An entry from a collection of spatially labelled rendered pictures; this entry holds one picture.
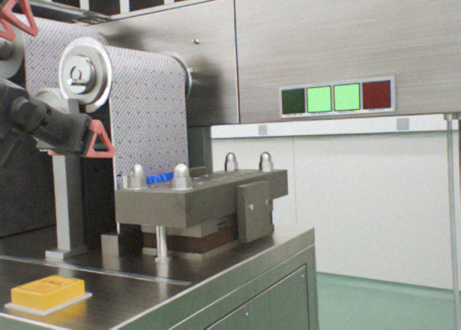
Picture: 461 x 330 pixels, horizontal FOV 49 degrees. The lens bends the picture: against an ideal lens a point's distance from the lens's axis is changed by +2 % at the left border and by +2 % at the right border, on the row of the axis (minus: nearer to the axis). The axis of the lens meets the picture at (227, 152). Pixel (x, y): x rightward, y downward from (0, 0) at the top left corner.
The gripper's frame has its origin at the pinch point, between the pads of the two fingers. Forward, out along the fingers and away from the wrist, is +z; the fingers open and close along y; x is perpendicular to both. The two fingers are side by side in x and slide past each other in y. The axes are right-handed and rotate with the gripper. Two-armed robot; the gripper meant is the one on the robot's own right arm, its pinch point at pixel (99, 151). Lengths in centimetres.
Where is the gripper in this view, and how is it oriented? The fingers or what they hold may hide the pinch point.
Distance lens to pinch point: 95.2
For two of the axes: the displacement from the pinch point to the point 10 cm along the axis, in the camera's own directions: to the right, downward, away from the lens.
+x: 2.5, -9.2, 3.0
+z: 5.2, 3.9, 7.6
